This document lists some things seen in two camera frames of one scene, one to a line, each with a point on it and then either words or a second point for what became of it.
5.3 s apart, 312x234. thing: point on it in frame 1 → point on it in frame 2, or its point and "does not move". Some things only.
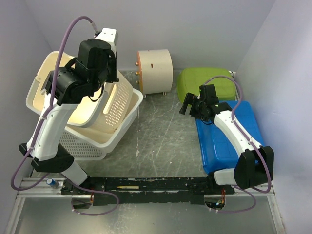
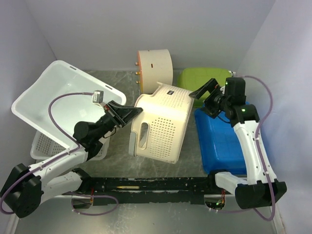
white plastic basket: (109, 139) → (59, 79)
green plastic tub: (189, 80) does not move
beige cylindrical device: (155, 71) does not move
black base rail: (147, 190) does not move
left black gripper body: (110, 75) → (110, 119)
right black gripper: (189, 99) → (211, 86)
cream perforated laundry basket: (106, 111) → (158, 131)
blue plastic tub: (218, 152) does not move
